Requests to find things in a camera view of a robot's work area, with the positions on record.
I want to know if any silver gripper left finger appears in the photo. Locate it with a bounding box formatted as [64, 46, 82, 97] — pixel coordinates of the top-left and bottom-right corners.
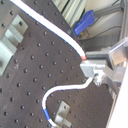
[80, 60, 107, 86]

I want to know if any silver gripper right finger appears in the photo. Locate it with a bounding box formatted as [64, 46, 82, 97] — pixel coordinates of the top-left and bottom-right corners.
[107, 37, 128, 74]

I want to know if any aluminium frame profile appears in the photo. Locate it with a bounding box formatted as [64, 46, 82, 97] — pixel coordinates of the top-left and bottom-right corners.
[52, 0, 128, 26]

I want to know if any blue clamp handle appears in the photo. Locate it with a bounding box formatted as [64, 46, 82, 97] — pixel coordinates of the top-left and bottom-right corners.
[73, 10, 95, 36]

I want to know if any white cable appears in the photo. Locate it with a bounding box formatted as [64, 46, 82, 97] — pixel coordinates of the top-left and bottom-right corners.
[9, 0, 94, 126]

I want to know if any small metal cable clip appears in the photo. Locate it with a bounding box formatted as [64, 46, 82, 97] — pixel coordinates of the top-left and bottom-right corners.
[54, 101, 71, 128]

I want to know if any black perforated breadboard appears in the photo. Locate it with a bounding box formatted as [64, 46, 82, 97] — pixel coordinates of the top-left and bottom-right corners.
[0, 0, 113, 128]

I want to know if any large metal cable clip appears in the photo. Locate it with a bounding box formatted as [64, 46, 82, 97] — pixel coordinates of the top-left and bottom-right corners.
[0, 14, 28, 68]

